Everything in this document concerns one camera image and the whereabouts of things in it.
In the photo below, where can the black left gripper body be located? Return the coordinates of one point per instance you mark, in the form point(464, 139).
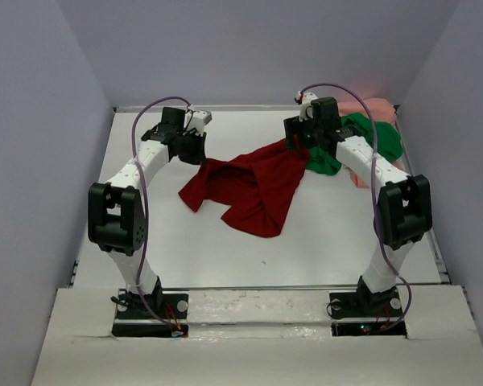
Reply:
point(191, 145)

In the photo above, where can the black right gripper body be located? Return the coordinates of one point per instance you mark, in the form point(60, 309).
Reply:
point(307, 132)

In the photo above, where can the red t-shirt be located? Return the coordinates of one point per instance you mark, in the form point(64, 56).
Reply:
point(258, 187)

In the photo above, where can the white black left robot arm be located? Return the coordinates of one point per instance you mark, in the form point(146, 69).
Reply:
point(117, 208)

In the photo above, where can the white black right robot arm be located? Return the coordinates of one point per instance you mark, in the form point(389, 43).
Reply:
point(401, 203)

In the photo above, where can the pink t-shirt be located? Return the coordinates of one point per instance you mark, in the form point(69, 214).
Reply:
point(381, 109)

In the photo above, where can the white front cover board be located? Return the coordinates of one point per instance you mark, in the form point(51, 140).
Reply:
point(261, 337)

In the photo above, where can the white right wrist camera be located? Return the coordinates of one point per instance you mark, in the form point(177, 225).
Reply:
point(304, 101)

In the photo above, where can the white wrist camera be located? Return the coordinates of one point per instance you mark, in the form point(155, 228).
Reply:
point(196, 121)
point(304, 101)

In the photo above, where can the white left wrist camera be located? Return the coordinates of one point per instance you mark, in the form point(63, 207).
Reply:
point(196, 121)

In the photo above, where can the aluminium right table rail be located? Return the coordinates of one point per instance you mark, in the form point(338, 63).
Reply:
point(422, 199)

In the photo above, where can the aluminium table rail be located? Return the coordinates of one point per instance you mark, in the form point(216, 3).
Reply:
point(422, 199)
point(73, 273)

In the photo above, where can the aluminium left table rail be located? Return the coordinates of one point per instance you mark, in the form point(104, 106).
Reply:
point(73, 273)

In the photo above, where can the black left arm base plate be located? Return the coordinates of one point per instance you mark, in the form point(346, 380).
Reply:
point(135, 318)

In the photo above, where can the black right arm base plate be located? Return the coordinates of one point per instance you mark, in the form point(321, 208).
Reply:
point(353, 316)

